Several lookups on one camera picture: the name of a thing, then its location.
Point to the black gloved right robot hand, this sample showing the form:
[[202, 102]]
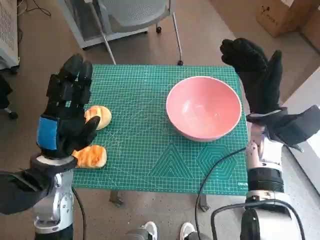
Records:
[[257, 80]]

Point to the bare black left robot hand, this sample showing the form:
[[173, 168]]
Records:
[[67, 130]]

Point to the striped toy bread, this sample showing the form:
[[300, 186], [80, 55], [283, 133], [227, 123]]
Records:
[[92, 156]]

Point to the round toy bread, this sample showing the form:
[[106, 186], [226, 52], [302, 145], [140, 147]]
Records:
[[102, 115]]

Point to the pink bowl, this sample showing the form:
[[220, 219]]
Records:
[[200, 100]]

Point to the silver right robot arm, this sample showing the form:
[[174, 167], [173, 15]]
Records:
[[265, 175]]

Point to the cardboard box with logo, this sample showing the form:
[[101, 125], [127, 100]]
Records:
[[280, 17]]

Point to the black office chair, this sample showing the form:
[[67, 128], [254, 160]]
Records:
[[3, 92]]

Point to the green cutting mat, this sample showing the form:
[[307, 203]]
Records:
[[140, 100]]

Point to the metal table leg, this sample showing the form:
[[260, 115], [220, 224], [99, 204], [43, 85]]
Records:
[[115, 198], [203, 203]]

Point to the white platform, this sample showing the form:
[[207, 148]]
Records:
[[312, 162]]

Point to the white perforated cabinet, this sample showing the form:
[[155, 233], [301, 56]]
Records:
[[7, 25]]

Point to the person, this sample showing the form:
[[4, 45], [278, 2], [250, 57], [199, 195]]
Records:
[[150, 228]]

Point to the grey mesh chair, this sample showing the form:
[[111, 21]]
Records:
[[135, 12]]

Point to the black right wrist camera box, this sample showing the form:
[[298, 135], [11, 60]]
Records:
[[295, 127]]

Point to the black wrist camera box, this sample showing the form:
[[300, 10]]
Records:
[[295, 127], [17, 190]]

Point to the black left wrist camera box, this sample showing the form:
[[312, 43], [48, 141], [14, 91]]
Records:
[[17, 190]]

